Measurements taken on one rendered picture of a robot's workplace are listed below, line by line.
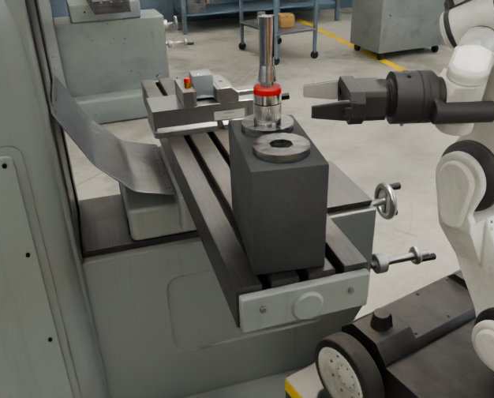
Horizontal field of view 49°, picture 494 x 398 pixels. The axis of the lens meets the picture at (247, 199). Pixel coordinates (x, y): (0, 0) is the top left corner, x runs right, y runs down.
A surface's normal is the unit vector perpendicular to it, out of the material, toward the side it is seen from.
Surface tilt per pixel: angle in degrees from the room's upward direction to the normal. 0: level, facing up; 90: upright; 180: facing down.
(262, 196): 90
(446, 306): 0
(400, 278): 0
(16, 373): 89
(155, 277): 90
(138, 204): 0
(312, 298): 90
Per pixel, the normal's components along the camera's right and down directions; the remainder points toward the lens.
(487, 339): -0.86, 0.27
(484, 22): -0.43, 0.61
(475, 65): -0.02, -0.75
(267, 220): 0.18, 0.47
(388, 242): -0.03, -0.88
